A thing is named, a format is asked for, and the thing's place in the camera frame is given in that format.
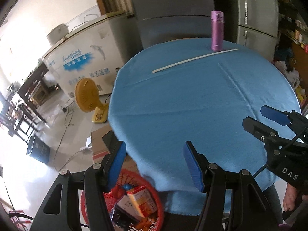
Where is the black plastic trash bag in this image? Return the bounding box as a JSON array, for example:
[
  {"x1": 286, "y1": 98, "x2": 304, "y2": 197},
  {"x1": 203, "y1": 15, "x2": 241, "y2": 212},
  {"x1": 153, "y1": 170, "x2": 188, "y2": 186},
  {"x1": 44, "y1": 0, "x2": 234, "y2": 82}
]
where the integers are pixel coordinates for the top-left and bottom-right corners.
[{"x1": 110, "y1": 207, "x2": 139, "y2": 230}]

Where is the wooden chair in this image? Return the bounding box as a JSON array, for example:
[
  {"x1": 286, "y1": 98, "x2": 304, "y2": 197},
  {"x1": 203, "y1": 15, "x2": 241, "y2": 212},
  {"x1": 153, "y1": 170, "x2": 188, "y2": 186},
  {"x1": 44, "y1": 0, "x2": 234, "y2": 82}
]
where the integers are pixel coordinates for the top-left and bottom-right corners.
[{"x1": 1, "y1": 100, "x2": 39, "y2": 143}]

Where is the dark blue plastic crate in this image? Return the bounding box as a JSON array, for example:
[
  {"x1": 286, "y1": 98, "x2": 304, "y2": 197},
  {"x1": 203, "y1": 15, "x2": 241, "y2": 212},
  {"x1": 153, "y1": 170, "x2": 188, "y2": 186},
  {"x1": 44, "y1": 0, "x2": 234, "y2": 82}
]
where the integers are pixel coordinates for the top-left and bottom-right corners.
[{"x1": 26, "y1": 135, "x2": 51, "y2": 164}]

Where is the red mesh trash basket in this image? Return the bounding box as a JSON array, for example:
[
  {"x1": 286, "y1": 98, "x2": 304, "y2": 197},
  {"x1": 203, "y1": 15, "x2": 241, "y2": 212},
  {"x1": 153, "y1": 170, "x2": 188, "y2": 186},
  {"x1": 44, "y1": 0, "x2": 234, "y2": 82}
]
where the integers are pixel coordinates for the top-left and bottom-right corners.
[{"x1": 80, "y1": 168, "x2": 165, "y2": 231}]

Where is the orange white medicine box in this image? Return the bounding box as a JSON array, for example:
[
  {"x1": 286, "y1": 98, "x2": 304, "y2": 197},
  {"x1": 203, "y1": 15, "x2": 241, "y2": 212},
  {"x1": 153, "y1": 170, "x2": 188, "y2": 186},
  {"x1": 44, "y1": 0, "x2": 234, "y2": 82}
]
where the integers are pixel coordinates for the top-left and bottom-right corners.
[{"x1": 126, "y1": 186, "x2": 158, "y2": 218}]

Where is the black cable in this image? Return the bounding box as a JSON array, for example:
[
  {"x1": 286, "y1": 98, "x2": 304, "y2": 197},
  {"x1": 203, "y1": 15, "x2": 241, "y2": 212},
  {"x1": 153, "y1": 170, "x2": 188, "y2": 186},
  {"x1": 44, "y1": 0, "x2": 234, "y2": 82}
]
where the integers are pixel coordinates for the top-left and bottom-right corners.
[{"x1": 52, "y1": 93, "x2": 111, "y2": 173}]

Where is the white Plendil medicine box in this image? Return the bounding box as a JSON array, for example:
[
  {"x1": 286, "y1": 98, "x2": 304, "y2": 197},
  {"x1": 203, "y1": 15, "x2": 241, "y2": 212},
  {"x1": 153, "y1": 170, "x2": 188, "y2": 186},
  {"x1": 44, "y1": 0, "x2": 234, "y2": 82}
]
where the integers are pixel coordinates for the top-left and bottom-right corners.
[{"x1": 115, "y1": 194, "x2": 142, "y2": 221}]

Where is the yellow desk fan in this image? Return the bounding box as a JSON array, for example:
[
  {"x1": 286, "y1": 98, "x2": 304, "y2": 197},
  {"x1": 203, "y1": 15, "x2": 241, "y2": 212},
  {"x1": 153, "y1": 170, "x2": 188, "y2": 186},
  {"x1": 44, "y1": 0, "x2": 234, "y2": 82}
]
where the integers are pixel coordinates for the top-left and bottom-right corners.
[{"x1": 75, "y1": 78, "x2": 109, "y2": 124}]

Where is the white chest freezer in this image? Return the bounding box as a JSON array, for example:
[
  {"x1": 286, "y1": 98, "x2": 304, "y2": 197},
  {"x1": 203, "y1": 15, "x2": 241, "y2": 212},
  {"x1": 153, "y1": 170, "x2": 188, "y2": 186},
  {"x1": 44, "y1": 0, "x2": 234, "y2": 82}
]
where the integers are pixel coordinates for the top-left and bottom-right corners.
[{"x1": 42, "y1": 12, "x2": 142, "y2": 98}]

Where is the silver refrigerator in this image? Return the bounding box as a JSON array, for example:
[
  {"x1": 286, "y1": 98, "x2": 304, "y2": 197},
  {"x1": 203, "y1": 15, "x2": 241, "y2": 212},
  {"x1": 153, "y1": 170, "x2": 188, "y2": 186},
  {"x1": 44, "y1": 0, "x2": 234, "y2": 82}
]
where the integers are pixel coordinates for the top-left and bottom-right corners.
[{"x1": 215, "y1": 0, "x2": 278, "y2": 62}]

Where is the black smartphone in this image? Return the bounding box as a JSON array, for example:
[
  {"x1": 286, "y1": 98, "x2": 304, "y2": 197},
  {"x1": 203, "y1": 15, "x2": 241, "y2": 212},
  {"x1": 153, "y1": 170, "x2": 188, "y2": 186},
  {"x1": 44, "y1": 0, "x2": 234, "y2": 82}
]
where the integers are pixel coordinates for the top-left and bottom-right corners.
[{"x1": 102, "y1": 130, "x2": 118, "y2": 153}]

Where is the purple thermos bottle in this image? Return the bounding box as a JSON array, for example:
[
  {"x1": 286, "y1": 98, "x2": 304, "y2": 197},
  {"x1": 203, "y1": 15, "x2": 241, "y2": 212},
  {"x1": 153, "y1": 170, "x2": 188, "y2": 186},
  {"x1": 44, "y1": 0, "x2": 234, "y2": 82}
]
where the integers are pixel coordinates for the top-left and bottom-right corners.
[{"x1": 211, "y1": 10, "x2": 224, "y2": 51}]

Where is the white cooker pot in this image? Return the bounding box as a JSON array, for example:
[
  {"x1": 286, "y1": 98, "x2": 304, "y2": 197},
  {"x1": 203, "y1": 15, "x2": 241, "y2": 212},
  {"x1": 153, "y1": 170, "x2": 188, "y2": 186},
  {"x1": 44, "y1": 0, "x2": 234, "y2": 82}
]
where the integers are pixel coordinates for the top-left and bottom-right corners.
[{"x1": 46, "y1": 23, "x2": 69, "y2": 46}]

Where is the cardboard box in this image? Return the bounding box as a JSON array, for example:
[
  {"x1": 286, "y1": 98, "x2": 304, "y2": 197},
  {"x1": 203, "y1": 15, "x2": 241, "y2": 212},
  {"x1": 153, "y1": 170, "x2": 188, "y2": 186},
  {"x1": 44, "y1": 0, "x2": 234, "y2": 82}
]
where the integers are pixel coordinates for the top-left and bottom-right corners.
[{"x1": 90, "y1": 124, "x2": 141, "y2": 174}]

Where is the blue tablecloth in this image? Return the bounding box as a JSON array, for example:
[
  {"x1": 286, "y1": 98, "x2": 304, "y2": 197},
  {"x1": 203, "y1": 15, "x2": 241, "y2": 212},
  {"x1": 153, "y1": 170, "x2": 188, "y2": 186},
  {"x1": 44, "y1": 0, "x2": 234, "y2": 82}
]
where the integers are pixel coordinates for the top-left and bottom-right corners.
[{"x1": 108, "y1": 38, "x2": 301, "y2": 215}]

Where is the wooden shelf with jars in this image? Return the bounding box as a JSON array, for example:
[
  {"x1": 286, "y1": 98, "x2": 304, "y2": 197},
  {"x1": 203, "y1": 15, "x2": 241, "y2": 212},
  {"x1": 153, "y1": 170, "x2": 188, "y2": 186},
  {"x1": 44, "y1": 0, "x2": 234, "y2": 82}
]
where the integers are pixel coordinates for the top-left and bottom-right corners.
[{"x1": 274, "y1": 0, "x2": 307, "y2": 63}]

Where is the red plastic bag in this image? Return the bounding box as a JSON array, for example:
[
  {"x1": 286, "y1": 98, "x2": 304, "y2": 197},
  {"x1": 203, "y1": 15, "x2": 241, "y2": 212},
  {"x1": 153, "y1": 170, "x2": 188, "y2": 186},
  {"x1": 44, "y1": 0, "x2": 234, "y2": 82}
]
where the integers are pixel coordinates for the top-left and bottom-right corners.
[{"x1": 104, "y1": 185, "x2": 126, "y2": 201}]

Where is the pile of plastic bags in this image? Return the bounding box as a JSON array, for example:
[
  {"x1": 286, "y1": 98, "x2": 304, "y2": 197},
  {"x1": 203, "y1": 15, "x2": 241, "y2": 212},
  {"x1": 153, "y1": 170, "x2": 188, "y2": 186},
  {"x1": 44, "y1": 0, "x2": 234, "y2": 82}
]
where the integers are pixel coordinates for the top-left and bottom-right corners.
[{"x1": 274, "y1": 61, "x2": 305, "y2": 103}]

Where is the grey cabinet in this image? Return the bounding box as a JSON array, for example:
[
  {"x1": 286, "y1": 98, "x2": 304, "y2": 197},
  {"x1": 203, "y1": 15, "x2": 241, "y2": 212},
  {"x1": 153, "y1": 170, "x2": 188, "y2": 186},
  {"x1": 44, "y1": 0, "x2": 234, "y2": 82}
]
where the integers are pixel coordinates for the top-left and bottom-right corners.
[{"x1": 131, "y1": 0, "x2": 215, "y2": 49}]

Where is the white power strip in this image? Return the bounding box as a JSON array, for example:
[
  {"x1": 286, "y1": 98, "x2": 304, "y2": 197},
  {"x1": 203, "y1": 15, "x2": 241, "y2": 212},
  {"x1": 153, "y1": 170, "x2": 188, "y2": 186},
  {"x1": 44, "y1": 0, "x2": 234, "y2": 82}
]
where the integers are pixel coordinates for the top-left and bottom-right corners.
[{"x1": 79, "y1": 137, "x2": 92, "y2": 153}]

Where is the person's right hand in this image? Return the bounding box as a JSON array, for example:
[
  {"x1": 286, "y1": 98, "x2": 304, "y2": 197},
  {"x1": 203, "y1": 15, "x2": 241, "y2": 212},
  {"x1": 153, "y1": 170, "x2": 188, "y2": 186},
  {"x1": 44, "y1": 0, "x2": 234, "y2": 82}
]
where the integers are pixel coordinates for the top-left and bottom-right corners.
[{"x1": 282, "y1": 184, "x2": 298, "y2": 212}]

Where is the dark wooden table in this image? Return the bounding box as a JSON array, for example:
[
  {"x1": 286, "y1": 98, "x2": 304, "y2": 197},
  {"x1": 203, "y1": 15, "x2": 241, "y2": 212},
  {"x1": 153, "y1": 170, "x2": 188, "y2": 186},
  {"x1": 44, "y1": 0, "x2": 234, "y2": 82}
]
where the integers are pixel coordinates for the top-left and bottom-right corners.
[{"x1": 17, "y1": 61, "x2": 59, "y2": 123}]

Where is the white thin rod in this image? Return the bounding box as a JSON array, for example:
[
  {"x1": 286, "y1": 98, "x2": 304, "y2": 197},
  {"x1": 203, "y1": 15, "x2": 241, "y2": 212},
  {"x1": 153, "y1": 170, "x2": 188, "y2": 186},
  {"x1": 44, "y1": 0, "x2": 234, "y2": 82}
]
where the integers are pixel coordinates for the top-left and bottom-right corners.
[{"x1": 151, "y1": 48, "x2": 240, "y2": 74}]

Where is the orange snack wrapper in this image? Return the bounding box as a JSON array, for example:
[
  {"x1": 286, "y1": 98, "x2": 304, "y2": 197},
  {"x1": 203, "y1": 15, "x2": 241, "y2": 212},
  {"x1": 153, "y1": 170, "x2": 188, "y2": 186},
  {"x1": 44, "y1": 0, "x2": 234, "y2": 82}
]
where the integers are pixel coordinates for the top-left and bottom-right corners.
[{"x1": 134, "y1": 216, "x2": 156, "y2": 231}]

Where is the blue plastic bag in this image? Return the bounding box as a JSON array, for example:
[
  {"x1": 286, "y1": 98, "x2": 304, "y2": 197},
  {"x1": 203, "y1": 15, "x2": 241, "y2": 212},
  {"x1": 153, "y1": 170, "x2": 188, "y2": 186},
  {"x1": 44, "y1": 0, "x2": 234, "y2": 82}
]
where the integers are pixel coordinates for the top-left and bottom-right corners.
[{"x1": 122, "y1": 184, "x2": 134, "y2": 191}]

